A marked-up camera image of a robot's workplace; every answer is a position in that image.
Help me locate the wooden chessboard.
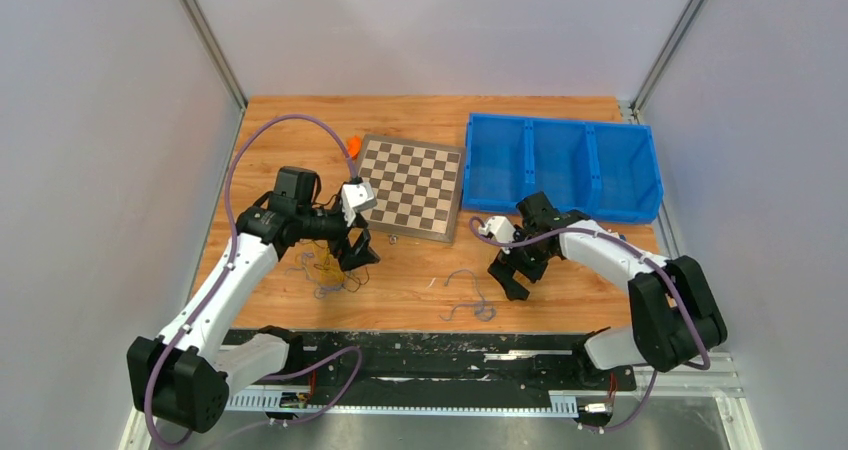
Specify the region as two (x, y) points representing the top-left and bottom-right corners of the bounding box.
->
(356, 134), (466, 243)

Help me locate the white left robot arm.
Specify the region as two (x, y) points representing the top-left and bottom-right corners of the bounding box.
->
(127, 166), (380, 433)

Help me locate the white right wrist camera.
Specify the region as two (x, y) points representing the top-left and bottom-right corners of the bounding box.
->
(479, 216), (516, 246)

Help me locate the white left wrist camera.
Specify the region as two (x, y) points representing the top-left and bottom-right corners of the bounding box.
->
(340, 181), (377, 228)

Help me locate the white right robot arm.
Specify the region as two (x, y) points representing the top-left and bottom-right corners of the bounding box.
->
(469, 192), (728, 388)

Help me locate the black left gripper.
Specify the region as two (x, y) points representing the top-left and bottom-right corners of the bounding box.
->
(297, 199), (380, 271)

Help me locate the blue thin cable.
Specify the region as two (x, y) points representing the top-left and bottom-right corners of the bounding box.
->
(439, 269), (498, 324)

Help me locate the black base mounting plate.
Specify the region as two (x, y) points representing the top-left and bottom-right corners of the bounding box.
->
(239, 329), (666, 410)

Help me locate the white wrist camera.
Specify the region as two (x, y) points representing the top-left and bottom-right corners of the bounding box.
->
(340, 181), (377, 228)
(479, 216), (516, 246)

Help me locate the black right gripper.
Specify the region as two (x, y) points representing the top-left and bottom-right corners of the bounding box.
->
(488, 225), (554, 301)

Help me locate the orange plastic piece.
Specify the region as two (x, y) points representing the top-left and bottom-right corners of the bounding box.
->
(347, 136), (362, 159)

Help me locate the blue plastic divided bin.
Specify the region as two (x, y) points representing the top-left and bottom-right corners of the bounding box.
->
(462, 113), (664, 224)

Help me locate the grey purple thin cable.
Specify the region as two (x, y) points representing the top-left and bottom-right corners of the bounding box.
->
(284, 250), (348, 300)

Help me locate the white slotted cable duct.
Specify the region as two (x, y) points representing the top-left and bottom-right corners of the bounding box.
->
(226, 382), (578, 418)

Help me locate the right aluminium frame post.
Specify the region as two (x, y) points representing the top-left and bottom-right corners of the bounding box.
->
(630, 0), (708, 120)

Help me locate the black thin cable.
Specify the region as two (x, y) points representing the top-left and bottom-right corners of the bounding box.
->
(311, 248), (371, 295)

